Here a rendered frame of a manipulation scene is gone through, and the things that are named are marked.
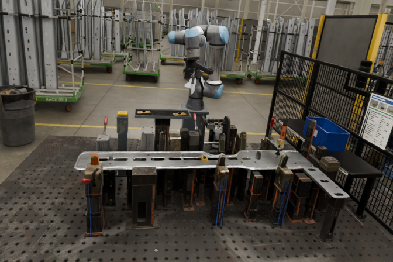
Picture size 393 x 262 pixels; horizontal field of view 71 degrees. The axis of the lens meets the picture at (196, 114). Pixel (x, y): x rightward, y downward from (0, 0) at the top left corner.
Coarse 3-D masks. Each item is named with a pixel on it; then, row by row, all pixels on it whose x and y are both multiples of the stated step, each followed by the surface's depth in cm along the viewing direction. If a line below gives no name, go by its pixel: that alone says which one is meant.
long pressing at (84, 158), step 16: (80, 160) 148; (112, 160) 152; (128, 160) 153; (160, 160) 156; (176, 160) 158; (192, 160) 160; (240, 160) 165; (256, 160) 167; (272, 160) 168; (288, 160) 170; (304, 160) 172
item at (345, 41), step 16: (336, 16) 364; (352, 16) 332; (368, 16) 304; (384, 16) 283; (320, 32) 402; (336, 32) 364; (352, 32) 332; (368, 32) 305; (320, 48) 400; (336, 48) 361; (352, 48) 330; (368, 48) 302; (320, 64) 398; (336, 64) 360; (352, 64) 329; (320, 80) 396; (336, 80) 359; (352, 80) 328; (368, 80) 305; (304, 96) 434; (352, 96) 328
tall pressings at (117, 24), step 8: (80, 8) 960; (104, 8) 999; (80, 24) 970; (104, 24) 1012; (112, 24) 1037; (80, 32) 977; (104, 32) 1019; (112, 32) 1045; (80, 40) 984; (104, 40) 1026; (112, 40) 1051; (104, 48) 1034; (112, 48) 1057
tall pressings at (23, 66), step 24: (0, 0) 477; (48, 0) 468; (0, 24) 484; (24, 24) 471; (48, 24) 477; (0, 48) 479; (24, 48) 486; (48, 48) 488; (0, 72) 486; (24, 72) 516; (48, 72) 499
